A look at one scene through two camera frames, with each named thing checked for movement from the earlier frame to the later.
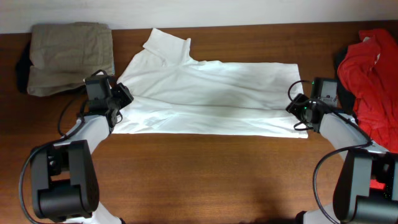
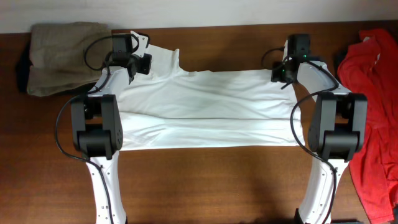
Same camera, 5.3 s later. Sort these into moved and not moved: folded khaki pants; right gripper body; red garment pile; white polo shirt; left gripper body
Moved: white polo shirt; left gripper body; right gripper body
Not moved: folded khaki pants; red garment pile
